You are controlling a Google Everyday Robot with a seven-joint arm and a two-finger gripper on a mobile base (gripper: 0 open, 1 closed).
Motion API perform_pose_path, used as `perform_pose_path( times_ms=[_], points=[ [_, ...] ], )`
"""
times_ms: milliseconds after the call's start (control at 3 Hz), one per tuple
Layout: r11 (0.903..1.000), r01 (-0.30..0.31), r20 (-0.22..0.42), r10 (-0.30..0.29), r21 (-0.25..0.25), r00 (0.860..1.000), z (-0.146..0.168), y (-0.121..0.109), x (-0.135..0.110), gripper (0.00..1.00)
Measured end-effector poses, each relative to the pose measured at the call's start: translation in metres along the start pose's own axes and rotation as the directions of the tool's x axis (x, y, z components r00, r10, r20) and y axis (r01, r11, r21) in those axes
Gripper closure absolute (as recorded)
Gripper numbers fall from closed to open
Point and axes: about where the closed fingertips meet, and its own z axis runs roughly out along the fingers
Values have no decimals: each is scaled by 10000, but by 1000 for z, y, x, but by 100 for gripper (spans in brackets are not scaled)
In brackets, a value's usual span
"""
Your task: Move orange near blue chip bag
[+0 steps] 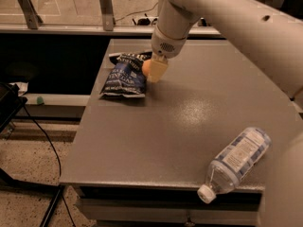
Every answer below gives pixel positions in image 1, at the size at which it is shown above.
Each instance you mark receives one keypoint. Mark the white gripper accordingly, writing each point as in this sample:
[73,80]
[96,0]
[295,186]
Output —
[166,45]

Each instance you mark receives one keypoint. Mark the orange fruit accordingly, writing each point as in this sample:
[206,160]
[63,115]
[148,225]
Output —
[146,67]

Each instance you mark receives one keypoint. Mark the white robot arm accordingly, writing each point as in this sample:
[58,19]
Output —
[271,40]

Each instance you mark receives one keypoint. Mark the blue chip bag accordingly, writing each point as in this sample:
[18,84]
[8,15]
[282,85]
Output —
[126,79]

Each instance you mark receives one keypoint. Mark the small green object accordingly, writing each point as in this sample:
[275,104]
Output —
[40,100]

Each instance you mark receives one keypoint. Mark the clear plastic water bottle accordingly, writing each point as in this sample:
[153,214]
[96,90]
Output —
[226,171]

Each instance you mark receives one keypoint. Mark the black equipment at left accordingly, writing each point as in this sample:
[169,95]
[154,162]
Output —
[10,103]

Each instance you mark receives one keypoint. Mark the middle metal rail bracket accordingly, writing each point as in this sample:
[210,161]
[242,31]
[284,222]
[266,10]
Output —
[108,20]

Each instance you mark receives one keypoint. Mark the metal rail bracket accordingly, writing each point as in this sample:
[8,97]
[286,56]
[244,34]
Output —
[31,16]
[108,20]

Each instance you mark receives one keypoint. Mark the left metal rail bracket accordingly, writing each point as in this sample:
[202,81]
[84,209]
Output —
[31,16]

